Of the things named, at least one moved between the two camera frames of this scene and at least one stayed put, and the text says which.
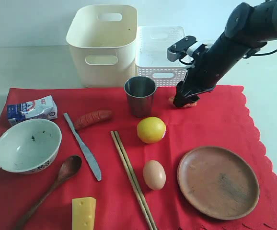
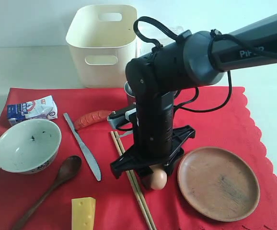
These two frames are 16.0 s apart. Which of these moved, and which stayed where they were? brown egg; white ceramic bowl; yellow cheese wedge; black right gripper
Moved: black right gripper
Stayed: white ceramic bowl; brown egg; yellow cheese wedge
